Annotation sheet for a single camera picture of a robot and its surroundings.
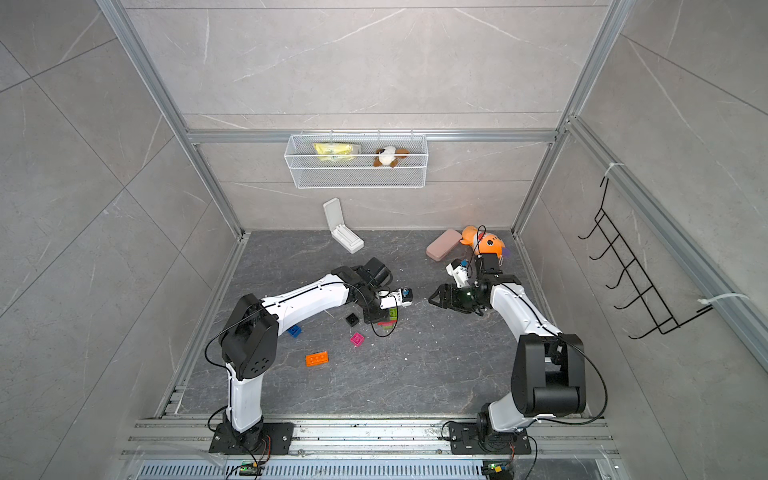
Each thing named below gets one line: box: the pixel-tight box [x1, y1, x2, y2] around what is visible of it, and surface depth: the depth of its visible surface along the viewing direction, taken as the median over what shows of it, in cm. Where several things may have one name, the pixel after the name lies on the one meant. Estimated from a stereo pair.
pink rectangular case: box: [426, 229, 462, 262], surface depth 117 cm
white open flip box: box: [323, 197, 365, 254], surface depth 117 cm
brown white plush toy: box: [373, 146, 410, 168], surface depth 88 cm
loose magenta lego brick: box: [349, 332, 365, 348], surface depth 91 cm
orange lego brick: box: [305, 351, 329, 367], surface depth 88 cm
